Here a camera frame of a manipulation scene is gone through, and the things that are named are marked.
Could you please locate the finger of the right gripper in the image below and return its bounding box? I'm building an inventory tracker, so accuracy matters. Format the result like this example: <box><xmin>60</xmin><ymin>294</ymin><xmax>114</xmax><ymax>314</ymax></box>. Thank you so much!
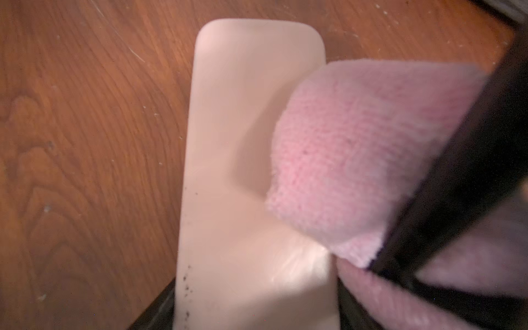
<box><xmin>369</xmin><ymin>26</ymin><xmax>527</xmax><ymax>329</ymax></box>

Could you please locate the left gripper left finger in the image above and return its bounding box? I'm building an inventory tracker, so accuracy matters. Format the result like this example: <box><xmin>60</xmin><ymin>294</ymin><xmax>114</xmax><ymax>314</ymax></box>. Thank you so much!
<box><xmin>128</xmin><ymin>279</ymin><xmax>175</xmax><ymax>330</ymax></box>

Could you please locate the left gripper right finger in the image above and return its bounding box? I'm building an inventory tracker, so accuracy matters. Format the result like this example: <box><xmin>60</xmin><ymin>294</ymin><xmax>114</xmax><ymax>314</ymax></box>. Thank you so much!
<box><xmin>338</xmin><ymin>279</ymin><xmax>384</xmax><ymax>330</ymax></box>

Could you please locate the pink eyeglass case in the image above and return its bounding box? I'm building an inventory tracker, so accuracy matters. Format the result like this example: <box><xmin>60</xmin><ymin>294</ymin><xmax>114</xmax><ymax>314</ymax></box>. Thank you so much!
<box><xmin>173</xmin><ymin>19</ymin><xmax>340</xmax><ymax>329</ymax></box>

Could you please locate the pink microfiber cloth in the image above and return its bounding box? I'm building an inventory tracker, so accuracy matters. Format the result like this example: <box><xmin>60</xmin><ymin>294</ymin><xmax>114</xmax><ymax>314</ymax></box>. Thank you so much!
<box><xmin>265</xmin><ymin>58</ymin><xmax>528</xmax><ymax>330</ymax></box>

